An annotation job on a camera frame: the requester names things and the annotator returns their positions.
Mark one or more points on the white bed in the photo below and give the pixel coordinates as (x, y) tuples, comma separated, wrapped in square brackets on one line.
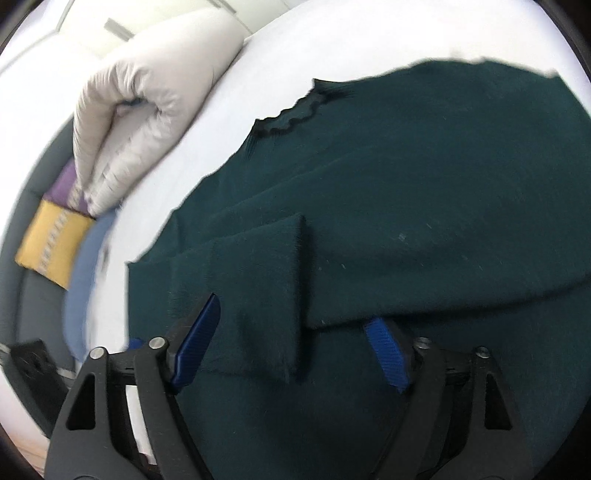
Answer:
[(221, 138)]

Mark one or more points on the blue cloth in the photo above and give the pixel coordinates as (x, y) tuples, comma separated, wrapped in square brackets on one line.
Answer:
[(85, 277)]

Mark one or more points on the grey sofa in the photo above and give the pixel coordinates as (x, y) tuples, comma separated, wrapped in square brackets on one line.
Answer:
[(37, 304)]

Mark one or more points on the dark green towel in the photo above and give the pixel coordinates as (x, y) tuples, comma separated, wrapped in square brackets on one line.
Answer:
[(415, 207)]

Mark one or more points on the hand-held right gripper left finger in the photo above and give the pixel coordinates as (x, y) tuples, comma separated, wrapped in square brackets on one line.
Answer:
[(198, 341)]

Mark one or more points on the purple cushion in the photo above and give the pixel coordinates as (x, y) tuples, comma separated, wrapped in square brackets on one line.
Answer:
[(67, 184)]

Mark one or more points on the folded white duvet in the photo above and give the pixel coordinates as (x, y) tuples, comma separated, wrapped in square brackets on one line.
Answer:
[(138, 115)]

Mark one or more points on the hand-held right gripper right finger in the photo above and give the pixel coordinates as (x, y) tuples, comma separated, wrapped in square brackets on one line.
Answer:
[(388, 355)]

